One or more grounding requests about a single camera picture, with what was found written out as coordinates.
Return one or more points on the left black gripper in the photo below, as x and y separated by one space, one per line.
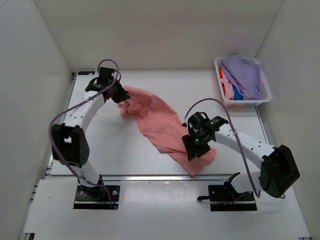
123 96

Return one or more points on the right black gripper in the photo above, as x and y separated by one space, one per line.
192 151

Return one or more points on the salmon pink t shirt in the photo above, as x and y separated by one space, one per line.
161 125

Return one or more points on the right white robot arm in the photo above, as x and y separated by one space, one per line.
277 169

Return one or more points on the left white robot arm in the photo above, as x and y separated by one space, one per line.
69 143

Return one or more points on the black corner label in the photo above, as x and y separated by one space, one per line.
86 73

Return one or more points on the blue t shirt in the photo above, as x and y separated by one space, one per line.
236 96

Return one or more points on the light pink t shirt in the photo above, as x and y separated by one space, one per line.
228 88

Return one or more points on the orange t shirt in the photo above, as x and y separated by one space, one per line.
220 72

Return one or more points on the purple t shirt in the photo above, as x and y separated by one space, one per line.
246 78

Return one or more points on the white plastic basket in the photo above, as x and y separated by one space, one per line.
265 90

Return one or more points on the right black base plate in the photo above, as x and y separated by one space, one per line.
223 200

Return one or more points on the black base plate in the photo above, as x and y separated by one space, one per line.
223 200
97 199

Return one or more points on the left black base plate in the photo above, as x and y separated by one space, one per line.
97 199

